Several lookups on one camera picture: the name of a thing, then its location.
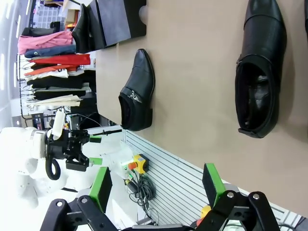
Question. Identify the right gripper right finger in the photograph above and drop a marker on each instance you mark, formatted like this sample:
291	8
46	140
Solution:
213	187

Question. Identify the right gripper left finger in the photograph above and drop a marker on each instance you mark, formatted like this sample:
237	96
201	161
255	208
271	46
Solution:
101	187

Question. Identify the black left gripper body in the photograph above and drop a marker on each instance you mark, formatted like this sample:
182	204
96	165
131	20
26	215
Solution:
62	146

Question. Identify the black green finger of the left gripper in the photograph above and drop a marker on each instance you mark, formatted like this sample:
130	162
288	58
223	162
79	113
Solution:
92	139
77	163

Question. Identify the black leather dress shoe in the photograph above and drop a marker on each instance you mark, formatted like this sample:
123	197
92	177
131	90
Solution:
264	36
139	77
81	33

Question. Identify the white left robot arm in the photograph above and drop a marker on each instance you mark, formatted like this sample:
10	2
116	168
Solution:
24	144

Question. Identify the black shoe stand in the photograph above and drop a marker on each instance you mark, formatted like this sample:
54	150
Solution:
95	21
115	21

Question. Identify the yellow emergency stop button box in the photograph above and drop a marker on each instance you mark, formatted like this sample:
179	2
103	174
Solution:
140	160
205	210

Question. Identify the white slatted aluminium panel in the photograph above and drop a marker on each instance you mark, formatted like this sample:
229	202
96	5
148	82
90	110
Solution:
173	173

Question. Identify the beige hanging garment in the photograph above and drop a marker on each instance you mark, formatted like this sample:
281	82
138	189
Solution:
62	99

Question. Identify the black hanging garments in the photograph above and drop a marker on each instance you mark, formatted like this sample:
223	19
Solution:
60	84

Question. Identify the white printed T-shirt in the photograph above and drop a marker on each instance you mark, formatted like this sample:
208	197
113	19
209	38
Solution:
62	72

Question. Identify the orange hanging garment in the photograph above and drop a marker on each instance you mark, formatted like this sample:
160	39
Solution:
41	71

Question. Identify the red hanging jacket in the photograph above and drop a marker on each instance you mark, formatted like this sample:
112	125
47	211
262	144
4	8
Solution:
67	59

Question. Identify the black metal clothes rack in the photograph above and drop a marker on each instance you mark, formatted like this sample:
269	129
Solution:
18	67

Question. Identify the navy hanging jacket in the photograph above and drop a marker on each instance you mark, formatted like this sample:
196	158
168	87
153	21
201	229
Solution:
55	51

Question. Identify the pink hanging jacket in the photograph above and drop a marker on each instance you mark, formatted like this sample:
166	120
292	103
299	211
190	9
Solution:
41	43

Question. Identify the black jacket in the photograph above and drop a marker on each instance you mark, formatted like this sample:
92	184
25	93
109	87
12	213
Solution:
41	31

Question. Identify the brown cardboard box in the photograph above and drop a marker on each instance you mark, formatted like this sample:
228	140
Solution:
72	16

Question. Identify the clear drawer storage organizer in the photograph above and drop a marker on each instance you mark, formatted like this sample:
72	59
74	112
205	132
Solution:
48	9

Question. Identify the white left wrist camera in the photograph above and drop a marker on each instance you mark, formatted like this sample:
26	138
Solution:
59	122

